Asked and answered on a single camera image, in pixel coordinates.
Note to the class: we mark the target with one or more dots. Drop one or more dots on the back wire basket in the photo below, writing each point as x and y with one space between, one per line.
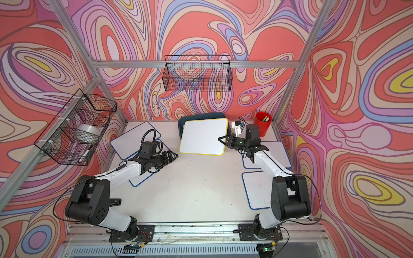
197 73

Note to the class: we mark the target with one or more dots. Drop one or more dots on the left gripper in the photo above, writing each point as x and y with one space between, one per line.
166 160

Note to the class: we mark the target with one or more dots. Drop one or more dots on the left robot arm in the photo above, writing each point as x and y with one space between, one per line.
90 200

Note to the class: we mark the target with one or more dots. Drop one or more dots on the yellow-framed whiteboard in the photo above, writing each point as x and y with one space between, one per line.
200 137

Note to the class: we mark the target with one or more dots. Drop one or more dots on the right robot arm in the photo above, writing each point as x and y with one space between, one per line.
289 192

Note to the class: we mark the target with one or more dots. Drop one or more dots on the marker in wire basket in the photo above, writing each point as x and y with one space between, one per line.
85 158

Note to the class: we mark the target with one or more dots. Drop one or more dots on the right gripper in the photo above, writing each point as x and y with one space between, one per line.
230 142

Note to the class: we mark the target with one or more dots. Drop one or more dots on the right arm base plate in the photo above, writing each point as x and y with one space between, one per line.
253 232

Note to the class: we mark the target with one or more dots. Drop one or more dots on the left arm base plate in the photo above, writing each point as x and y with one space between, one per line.
138 234

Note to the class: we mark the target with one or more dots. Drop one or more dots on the left wire basket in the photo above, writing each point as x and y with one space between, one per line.
58 141

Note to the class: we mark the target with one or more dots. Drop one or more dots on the wire basket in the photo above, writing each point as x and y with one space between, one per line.
197 73
58 141

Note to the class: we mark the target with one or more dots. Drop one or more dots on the silver tape roll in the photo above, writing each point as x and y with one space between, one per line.
87 134

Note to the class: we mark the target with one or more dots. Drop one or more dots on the blue whiteboard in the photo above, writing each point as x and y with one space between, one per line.
142 179
129 143
258 188
277 150

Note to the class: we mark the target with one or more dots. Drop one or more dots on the red plastic cup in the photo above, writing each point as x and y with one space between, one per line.
263 126

